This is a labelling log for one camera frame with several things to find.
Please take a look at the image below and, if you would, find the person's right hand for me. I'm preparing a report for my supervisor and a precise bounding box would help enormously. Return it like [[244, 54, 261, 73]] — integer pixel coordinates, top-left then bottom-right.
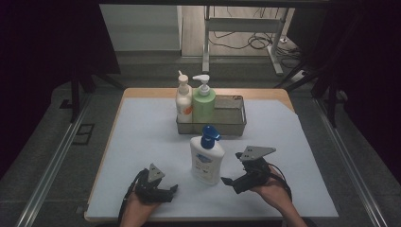
[[250, 166, 291, 213]]

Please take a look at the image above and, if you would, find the white power strip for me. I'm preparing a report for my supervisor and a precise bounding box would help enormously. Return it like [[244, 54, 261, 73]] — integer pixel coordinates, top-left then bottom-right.
[[290, 69, 308, 84]]

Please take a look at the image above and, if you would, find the cream bottle with orange label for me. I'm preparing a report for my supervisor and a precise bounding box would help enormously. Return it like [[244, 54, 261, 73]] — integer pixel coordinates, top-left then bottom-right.
[[175, 70, 194, 124]]

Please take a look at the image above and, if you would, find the white bottle with blue pump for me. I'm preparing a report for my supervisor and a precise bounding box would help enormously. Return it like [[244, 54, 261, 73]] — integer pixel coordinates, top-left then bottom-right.
[[189, 125, 226, 186]]

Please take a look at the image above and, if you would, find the black metal stand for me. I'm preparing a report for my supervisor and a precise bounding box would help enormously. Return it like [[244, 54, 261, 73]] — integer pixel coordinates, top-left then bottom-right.
[[69, 61, 125, 124], [273, 9, 348, 128]]

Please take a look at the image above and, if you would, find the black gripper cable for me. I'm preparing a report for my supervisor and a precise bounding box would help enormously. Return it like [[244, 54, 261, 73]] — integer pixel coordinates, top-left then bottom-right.
[[266, 163, 293, 202], [117, 168, 149, 225]]

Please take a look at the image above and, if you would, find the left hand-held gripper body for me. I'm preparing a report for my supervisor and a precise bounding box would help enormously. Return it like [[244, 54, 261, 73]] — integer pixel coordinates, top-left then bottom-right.
[[134, 163, 173, 204]]

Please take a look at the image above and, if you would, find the green bottle with white pump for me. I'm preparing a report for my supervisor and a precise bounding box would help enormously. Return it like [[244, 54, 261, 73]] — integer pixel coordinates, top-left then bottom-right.
[[191, 74, 218, 124]]

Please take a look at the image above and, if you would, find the person's left hand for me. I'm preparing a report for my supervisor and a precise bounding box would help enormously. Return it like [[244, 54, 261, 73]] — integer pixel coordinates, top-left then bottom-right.
[[123, 188, 163, 221]]

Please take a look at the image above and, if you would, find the white board panel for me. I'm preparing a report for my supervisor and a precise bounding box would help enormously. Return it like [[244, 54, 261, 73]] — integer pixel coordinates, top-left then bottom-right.
[[99, 4, 183, 52]]

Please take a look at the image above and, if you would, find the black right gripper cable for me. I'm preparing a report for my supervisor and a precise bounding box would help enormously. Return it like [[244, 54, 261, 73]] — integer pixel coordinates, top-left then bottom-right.
[[266, 163, 293, 202]]

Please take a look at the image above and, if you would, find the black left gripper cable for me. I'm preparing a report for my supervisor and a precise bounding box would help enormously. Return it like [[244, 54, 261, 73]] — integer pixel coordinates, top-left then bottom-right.
[[117, 168, 149, 225]]

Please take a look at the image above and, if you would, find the black floor cable bundle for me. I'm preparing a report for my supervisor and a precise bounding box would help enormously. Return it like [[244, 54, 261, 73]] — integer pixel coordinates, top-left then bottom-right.
[[209, 29, 304, 61]]

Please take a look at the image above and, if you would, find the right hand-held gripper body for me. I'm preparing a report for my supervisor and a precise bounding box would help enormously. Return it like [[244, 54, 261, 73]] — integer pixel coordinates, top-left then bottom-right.
[[233, 145, 277, 195]]

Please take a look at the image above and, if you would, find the white metal desk frame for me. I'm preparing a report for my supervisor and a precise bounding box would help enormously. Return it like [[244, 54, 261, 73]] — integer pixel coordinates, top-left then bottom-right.
[[201, 6, 286, 76]]

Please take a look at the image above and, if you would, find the grey metal mesh basket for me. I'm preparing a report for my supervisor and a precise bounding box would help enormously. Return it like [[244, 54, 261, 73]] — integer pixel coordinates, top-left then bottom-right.
[[175, 95, 248, 137]]

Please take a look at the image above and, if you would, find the aluminium floor rail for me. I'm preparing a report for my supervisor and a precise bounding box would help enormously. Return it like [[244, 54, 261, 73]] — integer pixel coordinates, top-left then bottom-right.
[[313, 97, 390, 227], [14, 94, 93, 227]]

